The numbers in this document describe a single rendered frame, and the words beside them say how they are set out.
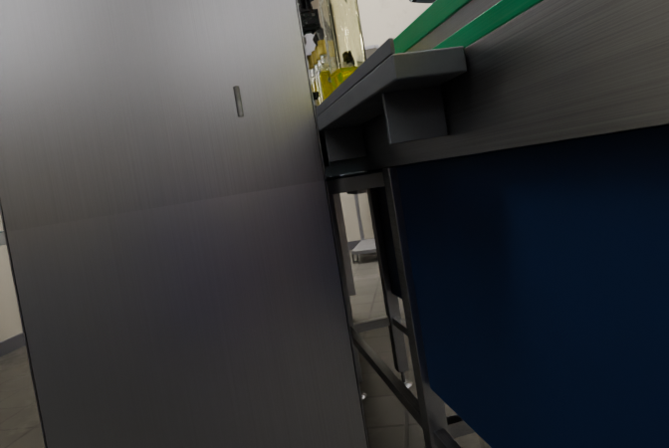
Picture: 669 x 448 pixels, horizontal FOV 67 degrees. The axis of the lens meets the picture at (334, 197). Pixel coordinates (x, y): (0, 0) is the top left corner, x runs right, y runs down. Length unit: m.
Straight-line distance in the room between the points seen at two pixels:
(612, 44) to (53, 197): 0.92
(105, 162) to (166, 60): 0.23
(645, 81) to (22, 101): 0.97
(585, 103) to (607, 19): 0.07
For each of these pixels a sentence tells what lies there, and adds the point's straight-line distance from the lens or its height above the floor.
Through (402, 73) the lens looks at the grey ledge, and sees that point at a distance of 0.58.
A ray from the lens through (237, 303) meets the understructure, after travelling 1.04.
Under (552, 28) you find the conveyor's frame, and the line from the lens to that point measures 0.49.
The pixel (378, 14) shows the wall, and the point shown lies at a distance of 5.14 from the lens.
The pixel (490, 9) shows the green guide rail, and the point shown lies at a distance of 0.61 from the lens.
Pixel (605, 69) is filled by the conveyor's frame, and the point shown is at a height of 0.80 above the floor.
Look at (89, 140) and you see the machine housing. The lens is 1.05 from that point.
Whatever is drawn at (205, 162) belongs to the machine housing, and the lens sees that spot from 1.01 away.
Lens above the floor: 0.76
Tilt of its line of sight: 3 degrees down
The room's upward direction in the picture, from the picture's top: 9 degrees counter-clockwise
